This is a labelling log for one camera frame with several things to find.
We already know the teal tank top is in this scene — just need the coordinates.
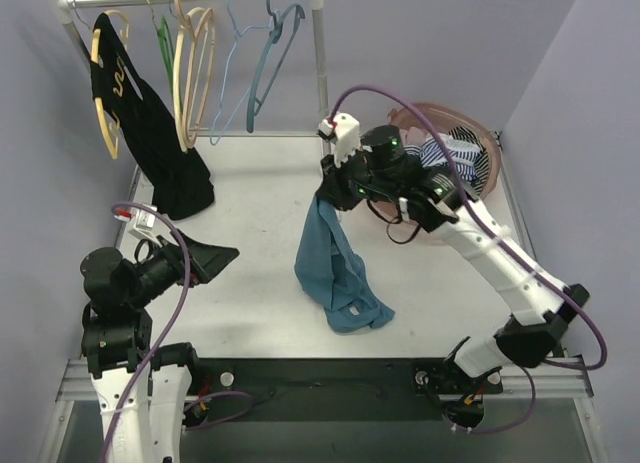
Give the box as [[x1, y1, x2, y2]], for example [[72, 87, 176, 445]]
[[294, 196, 395, 334]]

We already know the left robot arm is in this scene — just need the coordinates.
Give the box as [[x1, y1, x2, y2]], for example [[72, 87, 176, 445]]
[[80, 238, 239, 462]]

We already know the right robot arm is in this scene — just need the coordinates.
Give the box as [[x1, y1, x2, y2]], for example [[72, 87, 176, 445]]
[[318, 120, 590, 392]]

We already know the cream wooden hanger with garment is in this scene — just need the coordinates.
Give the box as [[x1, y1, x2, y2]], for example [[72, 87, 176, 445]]
[[90, 8, 130, 160]]

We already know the green thin hanger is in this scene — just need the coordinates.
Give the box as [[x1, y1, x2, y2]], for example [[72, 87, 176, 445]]
[[144, 0, 184, 157]]

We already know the beige wooden hanger front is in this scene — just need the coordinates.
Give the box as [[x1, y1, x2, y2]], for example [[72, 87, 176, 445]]
[[172, 6, 209, 150]]

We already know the black hanging garment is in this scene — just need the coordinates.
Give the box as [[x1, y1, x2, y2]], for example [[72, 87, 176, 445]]
[[90, 13, 215, 220]]

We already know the pale pink garment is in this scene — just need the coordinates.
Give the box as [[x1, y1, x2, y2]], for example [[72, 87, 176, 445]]
[[400, 127, 427, 147]]

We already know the pink plastic laundry basket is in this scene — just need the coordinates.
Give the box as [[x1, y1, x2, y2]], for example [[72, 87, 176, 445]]
[[355, 103, 501, 233]]

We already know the blue white striped garment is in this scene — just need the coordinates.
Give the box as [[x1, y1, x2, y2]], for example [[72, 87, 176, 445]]
[[402, 132, 494, 189]]

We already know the black white striped garment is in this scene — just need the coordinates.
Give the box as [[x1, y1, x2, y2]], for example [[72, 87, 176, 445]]
[[449, 126, 490, 191]]

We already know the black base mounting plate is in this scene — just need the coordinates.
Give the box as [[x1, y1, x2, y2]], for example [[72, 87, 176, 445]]
[[185, 358, 503, 430]]

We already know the white clothes rack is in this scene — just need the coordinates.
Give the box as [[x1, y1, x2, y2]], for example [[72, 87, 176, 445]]
[[39, 0, 342, 234]]

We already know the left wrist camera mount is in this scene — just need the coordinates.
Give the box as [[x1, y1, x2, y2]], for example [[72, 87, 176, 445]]
[[113, 204, 160, 245]]

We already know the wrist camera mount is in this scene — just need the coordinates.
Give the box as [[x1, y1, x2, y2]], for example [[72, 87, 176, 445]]
[[113, 204, 160, 245], [318, 112, 360, 168]]

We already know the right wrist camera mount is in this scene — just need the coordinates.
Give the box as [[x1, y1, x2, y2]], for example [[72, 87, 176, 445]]
[[318, 112, 360, 168]]

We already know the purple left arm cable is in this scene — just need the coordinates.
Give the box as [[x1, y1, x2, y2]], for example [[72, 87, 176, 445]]
[[99, 200, 254, 463]]

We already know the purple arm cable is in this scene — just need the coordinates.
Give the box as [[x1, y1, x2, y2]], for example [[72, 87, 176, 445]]
[[99, 200, 254, 463], [324, 84, 609, 437]]

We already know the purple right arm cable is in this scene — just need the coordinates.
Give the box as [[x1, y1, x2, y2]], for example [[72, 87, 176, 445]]
[[324, 84, 609, 437]]

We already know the light blue wire hanger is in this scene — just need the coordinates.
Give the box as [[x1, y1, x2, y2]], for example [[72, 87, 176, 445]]
[[209, 0, 286, 145]]

